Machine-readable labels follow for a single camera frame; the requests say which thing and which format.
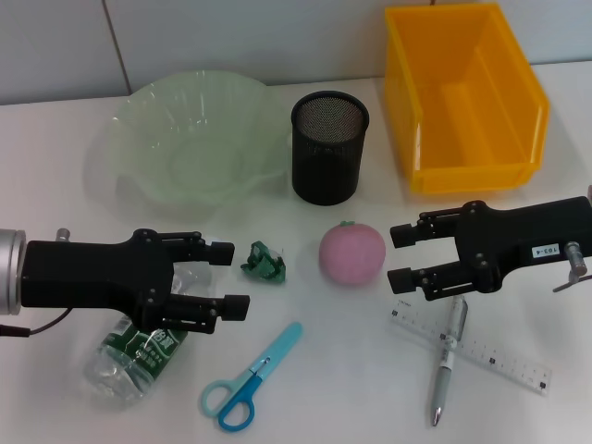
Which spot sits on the blue scissors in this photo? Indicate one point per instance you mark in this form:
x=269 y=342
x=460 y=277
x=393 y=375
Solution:
x=250 y=379

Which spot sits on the clear bottle green label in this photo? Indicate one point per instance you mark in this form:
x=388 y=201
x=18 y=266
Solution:
x=139 y=361

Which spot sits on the silver ballpoint pen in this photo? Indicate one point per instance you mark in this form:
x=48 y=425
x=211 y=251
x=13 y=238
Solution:
x=445 y=365

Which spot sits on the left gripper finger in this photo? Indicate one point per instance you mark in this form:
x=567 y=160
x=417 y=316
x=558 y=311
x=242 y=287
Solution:
x=237 y=307

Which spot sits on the pale green glass fruit plate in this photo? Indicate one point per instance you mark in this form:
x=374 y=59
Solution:
x=185 y=139

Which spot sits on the silver metal stud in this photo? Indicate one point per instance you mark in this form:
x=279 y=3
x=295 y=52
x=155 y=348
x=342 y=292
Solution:
x=575 y=259
x=62 y=234

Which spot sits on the yellow plastic bin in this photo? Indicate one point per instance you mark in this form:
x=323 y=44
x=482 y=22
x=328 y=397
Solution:
x=467 y=115

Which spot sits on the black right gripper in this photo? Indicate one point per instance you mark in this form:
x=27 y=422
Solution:
x=509 y=240

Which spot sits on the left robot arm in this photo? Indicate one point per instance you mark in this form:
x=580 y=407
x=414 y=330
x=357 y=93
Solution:
x=9 y=273

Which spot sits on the transparent plastic ruler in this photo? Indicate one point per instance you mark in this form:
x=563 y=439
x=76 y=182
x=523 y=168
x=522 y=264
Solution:
x=509 y=365

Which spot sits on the pink peach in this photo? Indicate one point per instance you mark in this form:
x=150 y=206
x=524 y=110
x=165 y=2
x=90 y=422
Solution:
x=351 y=254

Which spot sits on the black mesh pen holder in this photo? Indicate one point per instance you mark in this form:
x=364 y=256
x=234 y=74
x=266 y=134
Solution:
x=326 y=162

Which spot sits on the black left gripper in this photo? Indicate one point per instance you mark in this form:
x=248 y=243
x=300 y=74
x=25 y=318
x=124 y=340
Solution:
x=92 y=273

